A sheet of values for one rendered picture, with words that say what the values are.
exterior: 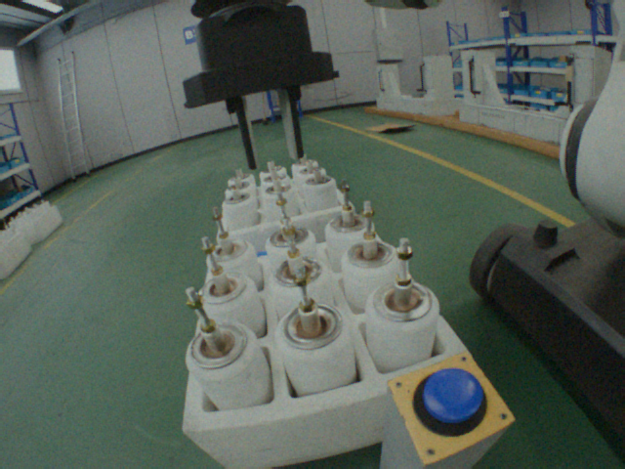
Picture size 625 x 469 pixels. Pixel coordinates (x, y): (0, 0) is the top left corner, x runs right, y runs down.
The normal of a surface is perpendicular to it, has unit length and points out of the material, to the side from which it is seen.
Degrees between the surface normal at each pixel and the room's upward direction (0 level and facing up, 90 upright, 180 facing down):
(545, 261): 45
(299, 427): 90
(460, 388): 0
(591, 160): 89
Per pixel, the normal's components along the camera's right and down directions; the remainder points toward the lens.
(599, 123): -0.89, -0.29
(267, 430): 0.18, 0.44
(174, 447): -0.15, -0.87
